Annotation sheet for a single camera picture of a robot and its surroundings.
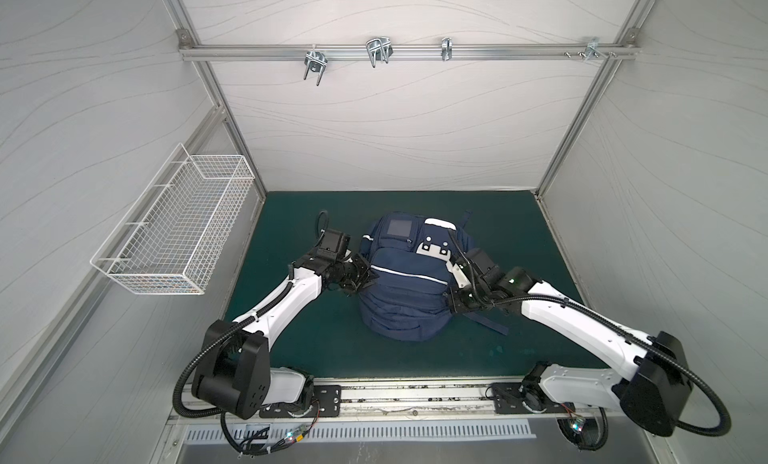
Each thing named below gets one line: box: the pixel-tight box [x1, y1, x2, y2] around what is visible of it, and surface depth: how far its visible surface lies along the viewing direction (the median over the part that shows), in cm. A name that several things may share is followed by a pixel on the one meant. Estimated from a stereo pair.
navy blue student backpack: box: [360, 211, 508, 341], surface depth 85 cm
